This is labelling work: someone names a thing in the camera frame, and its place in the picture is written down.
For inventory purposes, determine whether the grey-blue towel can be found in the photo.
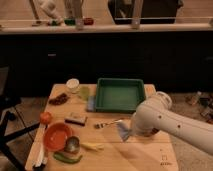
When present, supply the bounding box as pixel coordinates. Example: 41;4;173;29
116;122;131;142

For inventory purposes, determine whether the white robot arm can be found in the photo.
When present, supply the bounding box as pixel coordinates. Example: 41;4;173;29
130;91;213;155

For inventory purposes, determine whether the green plastic tray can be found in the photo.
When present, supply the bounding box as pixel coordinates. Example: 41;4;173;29
95;78;146;113

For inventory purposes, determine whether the blue sponge beside tray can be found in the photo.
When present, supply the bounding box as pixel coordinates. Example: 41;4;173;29
86;96;95;112

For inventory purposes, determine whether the light green cup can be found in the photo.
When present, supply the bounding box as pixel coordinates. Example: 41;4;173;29
78;86;90;101

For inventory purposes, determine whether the white round cup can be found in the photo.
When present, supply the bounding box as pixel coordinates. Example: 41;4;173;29
66;78;80;93

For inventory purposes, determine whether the yellow banana piece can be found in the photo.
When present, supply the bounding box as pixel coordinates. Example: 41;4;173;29
81;143;104;151

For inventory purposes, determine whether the small metal cup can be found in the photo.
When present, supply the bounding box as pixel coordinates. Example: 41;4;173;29
64;136;80;154

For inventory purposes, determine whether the red tomato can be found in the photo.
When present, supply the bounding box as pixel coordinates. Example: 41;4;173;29
40;112;52;125

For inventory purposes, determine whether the orange plastic bowl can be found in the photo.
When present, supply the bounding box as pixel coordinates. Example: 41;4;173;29
43;122;73;152

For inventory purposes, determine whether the green chili pepper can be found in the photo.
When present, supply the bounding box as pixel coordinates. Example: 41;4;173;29
53;152;82;164

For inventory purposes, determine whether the black chair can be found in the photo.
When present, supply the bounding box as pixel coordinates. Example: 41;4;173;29
0;65;41;171

